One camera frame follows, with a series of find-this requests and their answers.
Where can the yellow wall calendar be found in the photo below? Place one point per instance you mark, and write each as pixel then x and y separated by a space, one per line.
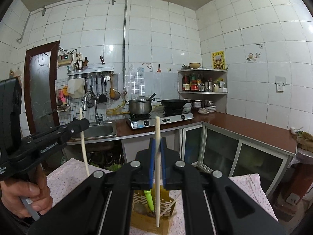
pixel 218 60

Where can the green frog handle fork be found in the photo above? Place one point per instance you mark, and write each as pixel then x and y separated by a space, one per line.
pixel 149 199

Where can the brown wooden door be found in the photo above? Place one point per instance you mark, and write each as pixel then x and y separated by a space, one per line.
pixel 40 73

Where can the gas stove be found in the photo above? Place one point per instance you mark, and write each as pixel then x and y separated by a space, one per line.
pixel 149 120

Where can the steel sink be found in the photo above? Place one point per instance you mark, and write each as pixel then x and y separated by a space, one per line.
pixel 101 131

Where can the hanging utensil rack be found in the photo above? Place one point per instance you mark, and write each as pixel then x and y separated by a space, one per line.
pixel 80 80

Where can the corner spice shelf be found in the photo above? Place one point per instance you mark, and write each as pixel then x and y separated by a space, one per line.
pixel 204 84

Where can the steel cooking pot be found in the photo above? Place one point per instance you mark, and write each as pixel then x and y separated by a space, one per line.
pixel 141 105

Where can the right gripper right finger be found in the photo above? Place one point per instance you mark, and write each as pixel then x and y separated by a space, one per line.
pixel 171 177

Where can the cream chopstick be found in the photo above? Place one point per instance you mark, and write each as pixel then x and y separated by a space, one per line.
pixel 158 170
pixel 83 145

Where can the yellow perforated utensil holder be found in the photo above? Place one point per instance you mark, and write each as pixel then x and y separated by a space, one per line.
pixel 143 218

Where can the left hand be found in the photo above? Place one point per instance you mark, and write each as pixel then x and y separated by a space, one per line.
pixel 38 193

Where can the white wall socket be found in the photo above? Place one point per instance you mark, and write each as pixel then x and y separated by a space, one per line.
pixel 280 82

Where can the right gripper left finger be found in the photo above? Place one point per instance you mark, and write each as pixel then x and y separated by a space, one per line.
pixel 144 175

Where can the black wok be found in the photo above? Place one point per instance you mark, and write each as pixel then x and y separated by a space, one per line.
pixel 176 103

